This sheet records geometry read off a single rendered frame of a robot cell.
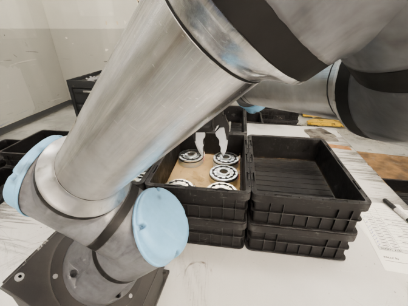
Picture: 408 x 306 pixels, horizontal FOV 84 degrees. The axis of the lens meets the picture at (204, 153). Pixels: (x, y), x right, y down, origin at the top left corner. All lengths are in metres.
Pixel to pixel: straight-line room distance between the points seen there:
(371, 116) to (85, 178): 0.25
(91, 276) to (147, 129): 0.36
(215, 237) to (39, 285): 0.45
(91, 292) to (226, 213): 0.38
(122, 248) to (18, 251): 0.63
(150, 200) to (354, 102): 0.29
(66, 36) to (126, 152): 4.83
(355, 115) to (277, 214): 0.51
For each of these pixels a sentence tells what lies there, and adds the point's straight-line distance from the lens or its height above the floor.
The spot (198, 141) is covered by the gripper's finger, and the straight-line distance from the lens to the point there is 0.64.
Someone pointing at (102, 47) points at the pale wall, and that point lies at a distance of 4.67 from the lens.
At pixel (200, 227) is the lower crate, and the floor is 0.78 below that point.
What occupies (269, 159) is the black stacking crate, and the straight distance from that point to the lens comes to 1.00.
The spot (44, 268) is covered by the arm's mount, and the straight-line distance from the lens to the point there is 0.53.
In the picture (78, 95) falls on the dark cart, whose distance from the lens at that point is 2.56.
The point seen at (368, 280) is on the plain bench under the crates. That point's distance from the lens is 0.86.
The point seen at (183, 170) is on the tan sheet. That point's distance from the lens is 0.89.
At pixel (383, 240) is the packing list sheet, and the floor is 0.70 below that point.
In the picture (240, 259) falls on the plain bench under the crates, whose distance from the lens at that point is 0.77.
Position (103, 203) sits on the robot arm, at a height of 1.12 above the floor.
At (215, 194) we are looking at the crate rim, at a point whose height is 0.92.
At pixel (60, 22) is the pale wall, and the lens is 5.03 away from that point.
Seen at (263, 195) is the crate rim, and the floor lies 0.93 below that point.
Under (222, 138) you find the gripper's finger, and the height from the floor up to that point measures 1.05.
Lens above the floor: 1.31
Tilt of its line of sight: 28 degrees down
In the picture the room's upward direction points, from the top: straight up
